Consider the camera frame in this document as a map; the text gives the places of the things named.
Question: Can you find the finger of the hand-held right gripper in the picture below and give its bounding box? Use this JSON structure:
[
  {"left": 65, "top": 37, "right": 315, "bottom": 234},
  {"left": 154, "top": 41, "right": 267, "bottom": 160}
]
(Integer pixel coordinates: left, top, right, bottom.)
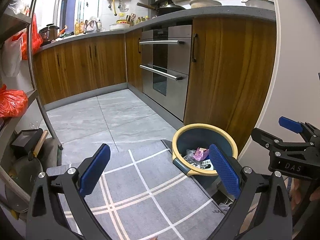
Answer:
[
  {"left": 278, "top": 116, "right": 320, "bottom": 143},
  {"left": 251, "top": 127, "right": 310, "bottom": 153}
]

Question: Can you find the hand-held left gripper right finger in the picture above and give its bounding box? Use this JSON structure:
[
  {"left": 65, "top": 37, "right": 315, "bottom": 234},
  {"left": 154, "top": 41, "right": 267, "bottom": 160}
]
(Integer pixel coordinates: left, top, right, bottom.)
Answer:
[{"left": 209, "top": 144, "right": 293, "bottom": 240}]

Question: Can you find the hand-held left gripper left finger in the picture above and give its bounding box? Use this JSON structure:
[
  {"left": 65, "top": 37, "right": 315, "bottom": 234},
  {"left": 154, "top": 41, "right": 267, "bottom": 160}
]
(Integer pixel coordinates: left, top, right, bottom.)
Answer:
[{"left": 26, "top": 144, "right": 111, "bottom": 240}]

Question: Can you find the green medicine box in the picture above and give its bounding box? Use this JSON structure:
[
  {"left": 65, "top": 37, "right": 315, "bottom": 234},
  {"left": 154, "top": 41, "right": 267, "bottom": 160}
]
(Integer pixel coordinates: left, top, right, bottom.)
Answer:
[{"left": 197, "top": 159, "right": 215, "bottom": 170}]

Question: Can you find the pink white packet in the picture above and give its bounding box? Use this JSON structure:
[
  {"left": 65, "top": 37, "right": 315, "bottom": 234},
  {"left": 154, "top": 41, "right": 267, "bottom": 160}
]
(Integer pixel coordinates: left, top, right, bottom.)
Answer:
[{"left": 192, "top": 147, "right": 210, "bottom": 162}]

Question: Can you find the clear plastic wrap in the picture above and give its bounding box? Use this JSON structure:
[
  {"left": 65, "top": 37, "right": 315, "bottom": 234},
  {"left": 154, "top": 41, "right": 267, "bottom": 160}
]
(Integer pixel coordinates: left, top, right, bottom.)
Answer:
[{"left": 185, "top": 149, "right": 198, "bottom": 165}]

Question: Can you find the blue bin with yellow rim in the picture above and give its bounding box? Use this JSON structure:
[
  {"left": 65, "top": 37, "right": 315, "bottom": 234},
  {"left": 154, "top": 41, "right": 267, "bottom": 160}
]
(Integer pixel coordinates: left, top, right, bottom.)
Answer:
[{"left": 172, "top": 123, "right": 238, "bottom": 187}]

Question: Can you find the person's right hand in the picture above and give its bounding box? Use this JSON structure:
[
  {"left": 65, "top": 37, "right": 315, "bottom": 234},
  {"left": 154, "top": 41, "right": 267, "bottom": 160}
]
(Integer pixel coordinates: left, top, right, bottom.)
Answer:
[{"left": 291, "top": 177, "right": 320, "bottom": 205}]

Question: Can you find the grey checked mat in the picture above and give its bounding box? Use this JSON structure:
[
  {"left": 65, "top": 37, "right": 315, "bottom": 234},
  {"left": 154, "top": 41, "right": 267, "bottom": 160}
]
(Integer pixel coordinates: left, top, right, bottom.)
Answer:
[{"left": 46, "top": 140, "right": 225, "bottom": 240}]

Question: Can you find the tall wooden cabinet door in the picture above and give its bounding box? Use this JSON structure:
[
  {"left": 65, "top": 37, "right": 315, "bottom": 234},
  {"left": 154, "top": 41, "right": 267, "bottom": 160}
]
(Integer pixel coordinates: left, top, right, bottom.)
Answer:
[{"left": 184, "top": 17, "right": 277, "bottom": 155}]

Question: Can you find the black box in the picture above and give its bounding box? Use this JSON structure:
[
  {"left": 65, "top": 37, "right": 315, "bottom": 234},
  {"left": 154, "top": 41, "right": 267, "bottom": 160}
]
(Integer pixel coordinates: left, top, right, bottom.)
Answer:
[{"left": 10, "top": 128, "right": 44, "bottom": 155}]

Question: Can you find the wide wooden cabinet run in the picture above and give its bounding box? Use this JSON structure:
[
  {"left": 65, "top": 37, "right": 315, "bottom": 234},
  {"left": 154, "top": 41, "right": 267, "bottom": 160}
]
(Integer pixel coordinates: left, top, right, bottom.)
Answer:
[{"left": 32, "top": 34, "right": 128, "bottom": 105}]

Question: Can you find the large orange plastic bag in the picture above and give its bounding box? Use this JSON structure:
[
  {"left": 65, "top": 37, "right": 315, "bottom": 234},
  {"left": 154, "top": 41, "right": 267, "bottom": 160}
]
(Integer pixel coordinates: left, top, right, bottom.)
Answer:
[{"left": 0, "top": 84, "right": 28, "bottom": 118}]

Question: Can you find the narrow wooden cabinet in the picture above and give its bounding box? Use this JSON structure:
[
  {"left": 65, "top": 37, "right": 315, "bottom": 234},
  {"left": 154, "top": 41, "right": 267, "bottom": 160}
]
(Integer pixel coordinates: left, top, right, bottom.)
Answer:
[{"left": 125, "top": 29, "right": 143, "bottom": 93}]

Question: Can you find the steel built-in oven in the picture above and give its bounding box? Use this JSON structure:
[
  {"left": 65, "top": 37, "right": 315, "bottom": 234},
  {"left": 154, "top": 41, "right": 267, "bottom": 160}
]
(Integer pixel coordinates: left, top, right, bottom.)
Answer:
[{"left": 139, "top": 25, "right": 193, "bottom": 122}]

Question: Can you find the white pot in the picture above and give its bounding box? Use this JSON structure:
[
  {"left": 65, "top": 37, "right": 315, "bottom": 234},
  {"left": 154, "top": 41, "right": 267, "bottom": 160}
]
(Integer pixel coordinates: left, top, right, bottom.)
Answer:
[{"left": 245, "top": 0, "right": 275, "bottom": 8}]

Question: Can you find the grey countertop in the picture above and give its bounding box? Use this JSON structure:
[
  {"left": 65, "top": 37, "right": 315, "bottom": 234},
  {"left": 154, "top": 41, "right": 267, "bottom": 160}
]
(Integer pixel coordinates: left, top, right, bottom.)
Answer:
[{"left": 34, "top": 5, "right": 277, "bottom": 54}]

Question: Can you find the hanging white plastic bag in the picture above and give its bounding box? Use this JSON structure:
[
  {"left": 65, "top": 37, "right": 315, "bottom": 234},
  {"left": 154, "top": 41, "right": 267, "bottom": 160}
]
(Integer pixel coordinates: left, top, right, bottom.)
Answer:
[{"left": 2, "top": 36, "right": 23, "bottom": 78}]

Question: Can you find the steel shelf rack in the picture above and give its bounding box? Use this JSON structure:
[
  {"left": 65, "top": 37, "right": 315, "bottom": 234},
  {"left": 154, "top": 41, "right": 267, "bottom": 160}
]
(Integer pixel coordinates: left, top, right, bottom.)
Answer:
[{"left": 0, "top": 0, "right": 64, "bottom": 220}]

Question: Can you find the hanging orange plastic bag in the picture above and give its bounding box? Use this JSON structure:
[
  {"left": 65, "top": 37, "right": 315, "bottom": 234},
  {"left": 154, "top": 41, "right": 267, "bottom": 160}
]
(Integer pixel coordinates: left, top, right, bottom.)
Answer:
[{"left": 21, "top": 12, "right": 43, "bottom": 60}]

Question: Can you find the dark rice cooker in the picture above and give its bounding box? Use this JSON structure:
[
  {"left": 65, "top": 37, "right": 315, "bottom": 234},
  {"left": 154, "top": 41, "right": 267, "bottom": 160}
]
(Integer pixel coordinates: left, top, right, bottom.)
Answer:
[{"left": 39, "top": 24, "right": 60, "bottom": 42}]

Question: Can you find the white basin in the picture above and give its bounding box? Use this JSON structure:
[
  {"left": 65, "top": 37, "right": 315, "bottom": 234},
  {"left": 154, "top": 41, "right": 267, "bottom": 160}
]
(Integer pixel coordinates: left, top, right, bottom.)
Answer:
[{"left": 109, "top": 22, "right": 131, "bottom": 32}]

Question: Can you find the wide white bowl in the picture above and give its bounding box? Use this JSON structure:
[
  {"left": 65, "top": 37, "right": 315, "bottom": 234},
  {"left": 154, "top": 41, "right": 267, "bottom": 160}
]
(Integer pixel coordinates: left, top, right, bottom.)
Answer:
[{"left": 189, "top": 0, "right": 222, "bottom": 8}]

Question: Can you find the utensil holder with scissors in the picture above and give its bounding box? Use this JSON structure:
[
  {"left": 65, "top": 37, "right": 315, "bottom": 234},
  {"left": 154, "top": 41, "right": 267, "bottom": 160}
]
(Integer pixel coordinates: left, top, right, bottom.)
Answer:
[{"left": 126, "top": 13, "right": 137, "bottom": 27}]

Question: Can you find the black wok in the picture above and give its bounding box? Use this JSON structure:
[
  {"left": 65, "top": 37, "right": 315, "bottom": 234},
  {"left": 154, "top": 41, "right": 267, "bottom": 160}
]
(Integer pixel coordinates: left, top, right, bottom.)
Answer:
[{"left": 137, "top": 2, "right": 187, "bottom": 15}]

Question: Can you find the clear plastic bag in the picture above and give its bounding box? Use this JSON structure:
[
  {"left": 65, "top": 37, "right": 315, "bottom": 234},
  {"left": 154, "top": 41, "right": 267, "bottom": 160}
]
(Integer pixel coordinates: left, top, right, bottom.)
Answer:
[{"left": 10, "top": 0, "right": 33, "bottom": 15}]

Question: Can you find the pan with wooden handle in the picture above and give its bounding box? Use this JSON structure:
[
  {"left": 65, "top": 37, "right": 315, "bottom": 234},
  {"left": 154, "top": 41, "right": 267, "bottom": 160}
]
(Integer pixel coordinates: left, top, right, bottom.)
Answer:
[{"left": 5, "top": 129, "right": 49, "bottom": 214}]

